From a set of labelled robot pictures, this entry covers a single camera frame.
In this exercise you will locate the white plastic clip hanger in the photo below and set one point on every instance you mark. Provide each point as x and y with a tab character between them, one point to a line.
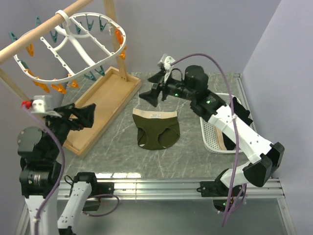
68	31

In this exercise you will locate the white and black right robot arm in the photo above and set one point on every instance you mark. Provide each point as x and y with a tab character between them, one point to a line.
264	157

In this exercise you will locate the black garment in basket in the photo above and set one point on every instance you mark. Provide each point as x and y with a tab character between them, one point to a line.
243	114

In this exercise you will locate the wooden drying rack stand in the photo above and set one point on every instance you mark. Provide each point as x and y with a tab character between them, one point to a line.
110	92

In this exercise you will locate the olive green underwear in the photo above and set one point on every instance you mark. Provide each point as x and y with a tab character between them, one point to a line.
156	130

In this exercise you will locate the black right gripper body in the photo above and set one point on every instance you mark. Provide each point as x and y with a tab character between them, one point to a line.
174	87

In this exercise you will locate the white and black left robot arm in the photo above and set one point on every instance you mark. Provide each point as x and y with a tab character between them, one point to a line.
41	174

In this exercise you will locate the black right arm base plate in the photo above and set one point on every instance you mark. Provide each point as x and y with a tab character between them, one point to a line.
212	189

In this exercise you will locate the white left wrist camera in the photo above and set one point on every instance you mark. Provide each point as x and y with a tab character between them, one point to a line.
41	105

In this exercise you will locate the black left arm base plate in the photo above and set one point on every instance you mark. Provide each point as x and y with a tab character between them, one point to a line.
105	188

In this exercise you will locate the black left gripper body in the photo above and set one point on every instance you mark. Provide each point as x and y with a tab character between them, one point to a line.
61	126

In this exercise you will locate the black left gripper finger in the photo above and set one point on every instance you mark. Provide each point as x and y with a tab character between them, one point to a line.
84	117
65	111

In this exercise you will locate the orange clothes peg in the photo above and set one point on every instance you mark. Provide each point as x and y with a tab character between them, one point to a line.
29	72
123	54
44	87
30	50
119	36
59	87
73	84

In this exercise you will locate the aluminium mounting rail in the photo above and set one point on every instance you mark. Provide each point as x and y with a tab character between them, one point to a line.
181	189

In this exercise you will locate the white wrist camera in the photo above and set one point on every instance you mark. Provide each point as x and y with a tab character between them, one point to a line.
41	105
165	63

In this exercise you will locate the beige garment in basket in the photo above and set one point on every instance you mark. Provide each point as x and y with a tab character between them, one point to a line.
221	140

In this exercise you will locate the teal clothes peg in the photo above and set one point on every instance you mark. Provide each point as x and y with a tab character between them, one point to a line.
101	72
54	36
90	76
77	27
37	21
89	22
101	26
12	36
25	66

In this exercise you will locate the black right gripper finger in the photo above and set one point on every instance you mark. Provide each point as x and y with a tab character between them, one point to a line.
151	97
159	77

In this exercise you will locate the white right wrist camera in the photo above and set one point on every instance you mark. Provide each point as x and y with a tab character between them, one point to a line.
165	63

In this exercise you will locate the white plastic laundry basket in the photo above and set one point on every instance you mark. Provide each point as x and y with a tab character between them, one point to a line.
211	137

